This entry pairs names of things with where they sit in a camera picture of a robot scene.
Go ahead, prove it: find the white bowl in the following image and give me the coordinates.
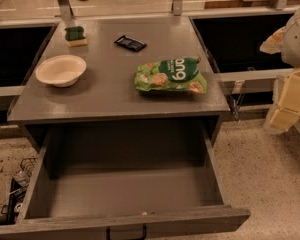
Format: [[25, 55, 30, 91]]
[[35, 55, 87, 87]]

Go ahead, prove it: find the grey cabinet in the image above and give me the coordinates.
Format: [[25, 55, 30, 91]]
[[7, 16, 231, 152]]

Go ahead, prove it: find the green rice chip bag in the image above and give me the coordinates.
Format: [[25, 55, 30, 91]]
[[134, 57, 207, 94]]

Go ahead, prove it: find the green yellow sponge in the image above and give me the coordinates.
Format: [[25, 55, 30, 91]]
[[65, 26, 87, 47]]

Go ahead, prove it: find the open grey top drawer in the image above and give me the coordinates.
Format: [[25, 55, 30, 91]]
[[0, 119, 250, 240]]

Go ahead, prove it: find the black drawer handle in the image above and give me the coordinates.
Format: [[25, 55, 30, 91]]
[[106, 225, 147, 240]]

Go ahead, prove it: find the dark blue snack packet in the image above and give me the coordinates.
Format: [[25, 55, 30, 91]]
[[115, 35, 147, 52]]

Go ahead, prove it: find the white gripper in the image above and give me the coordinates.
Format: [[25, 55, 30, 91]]
[[259, 7, 300, 131]]

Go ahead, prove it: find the metal post left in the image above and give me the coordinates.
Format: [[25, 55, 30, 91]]
[[57, 0, 73, 21]]

